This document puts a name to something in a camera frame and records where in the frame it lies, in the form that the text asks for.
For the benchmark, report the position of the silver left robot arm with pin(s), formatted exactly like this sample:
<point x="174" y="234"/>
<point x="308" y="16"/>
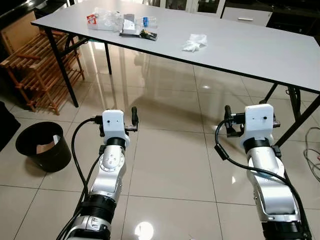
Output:
<point x="111" y="170"/>

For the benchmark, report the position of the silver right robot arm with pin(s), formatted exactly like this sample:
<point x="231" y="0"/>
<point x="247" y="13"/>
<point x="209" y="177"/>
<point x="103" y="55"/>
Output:
<point x="270" y="185"/>

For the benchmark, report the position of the black round rubbish bin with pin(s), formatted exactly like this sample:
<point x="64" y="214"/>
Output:
<point x="47" y="160"/>

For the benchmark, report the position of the black flat tray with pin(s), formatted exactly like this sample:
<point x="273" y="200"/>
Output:
<point x="142" y="36"/>

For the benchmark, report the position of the brown cardboard piece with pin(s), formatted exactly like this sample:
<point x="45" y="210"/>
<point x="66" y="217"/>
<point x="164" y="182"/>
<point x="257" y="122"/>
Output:
<point x="46" y="147"/>

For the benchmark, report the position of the white paper packet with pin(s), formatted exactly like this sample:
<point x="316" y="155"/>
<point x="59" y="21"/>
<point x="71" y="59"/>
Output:
<point x="129" y="24"/>

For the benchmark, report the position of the clear bottle blue label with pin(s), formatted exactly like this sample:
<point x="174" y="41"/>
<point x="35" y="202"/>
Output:
<point x="146" y="22"/>

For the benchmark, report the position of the clear plastic bag red label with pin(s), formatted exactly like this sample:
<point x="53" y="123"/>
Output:
<point x="107" y="20"/>

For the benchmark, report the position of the dark cabinet white drawer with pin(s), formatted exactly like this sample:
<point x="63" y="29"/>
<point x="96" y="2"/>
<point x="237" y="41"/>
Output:
<point x="247" y="16"/>

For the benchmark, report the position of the wooden slatted shoe rack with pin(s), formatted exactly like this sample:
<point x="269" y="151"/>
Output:
<point x="42" y="70"/>

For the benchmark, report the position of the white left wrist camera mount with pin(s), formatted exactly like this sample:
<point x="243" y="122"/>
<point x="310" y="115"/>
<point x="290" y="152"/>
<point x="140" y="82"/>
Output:
<point x="114" y="125"/>

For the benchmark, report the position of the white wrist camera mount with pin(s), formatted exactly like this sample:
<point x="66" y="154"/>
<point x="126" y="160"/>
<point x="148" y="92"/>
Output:
<point x="114" y="125"/>
<point x="259" y="122"/>

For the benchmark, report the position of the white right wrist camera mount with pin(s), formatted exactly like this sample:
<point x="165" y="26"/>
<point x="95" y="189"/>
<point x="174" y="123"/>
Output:
<point x="259" y="122"/>

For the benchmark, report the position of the black metal table leg frame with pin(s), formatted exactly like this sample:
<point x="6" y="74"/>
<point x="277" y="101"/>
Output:
<point x="296" y="102"/>
<point x="60" y="65"/>

